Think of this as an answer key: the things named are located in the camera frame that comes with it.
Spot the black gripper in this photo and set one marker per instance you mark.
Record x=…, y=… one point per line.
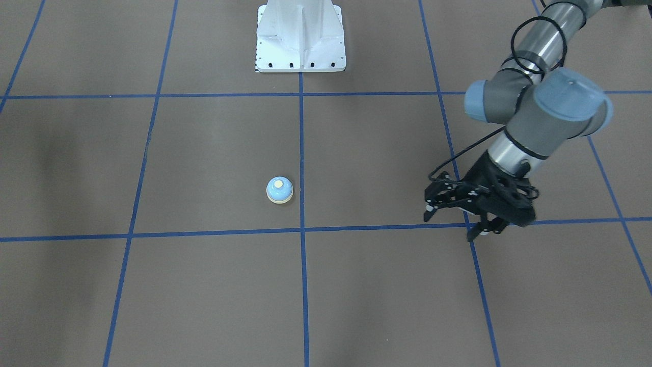
x=479, y=178

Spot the blue service bell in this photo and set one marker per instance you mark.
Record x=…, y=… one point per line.
x=279, y=190

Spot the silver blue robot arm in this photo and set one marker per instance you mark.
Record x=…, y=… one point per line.
x=538, y=104

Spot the brown paper table mat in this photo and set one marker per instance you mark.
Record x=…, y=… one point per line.
x=138, y=141

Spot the white pedestal column with base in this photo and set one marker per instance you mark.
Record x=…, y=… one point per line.
x=300, y=36

